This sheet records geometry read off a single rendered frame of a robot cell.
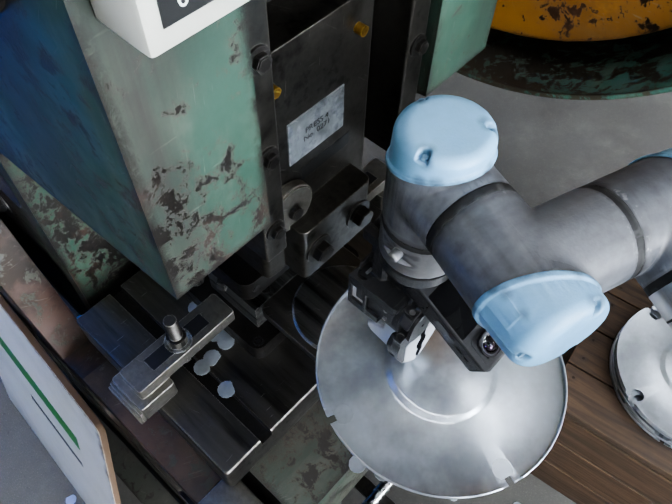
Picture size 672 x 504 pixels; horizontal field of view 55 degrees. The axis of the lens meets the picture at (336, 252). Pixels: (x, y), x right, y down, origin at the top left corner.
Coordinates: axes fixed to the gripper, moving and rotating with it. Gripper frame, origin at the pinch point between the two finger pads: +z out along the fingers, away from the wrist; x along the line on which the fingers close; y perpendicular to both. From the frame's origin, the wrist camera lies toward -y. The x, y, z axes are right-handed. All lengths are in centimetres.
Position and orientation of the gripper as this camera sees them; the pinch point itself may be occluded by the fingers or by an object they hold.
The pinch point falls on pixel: (412, 354)
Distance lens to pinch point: 74.5
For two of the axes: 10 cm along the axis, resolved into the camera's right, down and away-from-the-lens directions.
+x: -6.8, 6.1, -4.1
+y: -7.4, -5.7, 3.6
